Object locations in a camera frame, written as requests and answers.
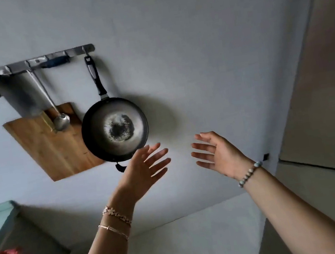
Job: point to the person's left hand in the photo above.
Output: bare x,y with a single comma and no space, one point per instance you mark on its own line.
143,175

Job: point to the person's right hand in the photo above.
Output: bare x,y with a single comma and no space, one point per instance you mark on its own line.
224,157

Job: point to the person's right forearm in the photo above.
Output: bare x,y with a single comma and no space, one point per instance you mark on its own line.
291,213

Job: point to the black frying pan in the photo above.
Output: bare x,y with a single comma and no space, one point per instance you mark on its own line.
115,129

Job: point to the thin gold bangle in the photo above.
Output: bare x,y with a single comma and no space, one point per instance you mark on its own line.
113,230

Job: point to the wooden cutting board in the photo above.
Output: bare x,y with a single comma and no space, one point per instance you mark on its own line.
53,153

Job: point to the steel ladle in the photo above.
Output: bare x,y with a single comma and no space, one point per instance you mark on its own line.
61,121

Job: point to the steel cleaver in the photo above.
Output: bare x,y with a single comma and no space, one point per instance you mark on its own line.
17,96

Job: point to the steel wall hook rail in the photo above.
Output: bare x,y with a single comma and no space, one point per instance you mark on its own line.
76,50

